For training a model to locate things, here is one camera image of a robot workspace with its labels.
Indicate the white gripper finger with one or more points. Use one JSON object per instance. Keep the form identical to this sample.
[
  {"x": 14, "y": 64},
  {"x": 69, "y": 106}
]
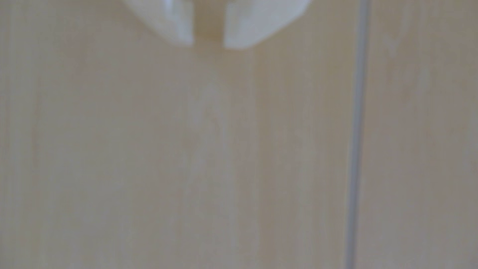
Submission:
[
  {"x": 261, "y": 18},
  {"x": 164, "y": 18}
]

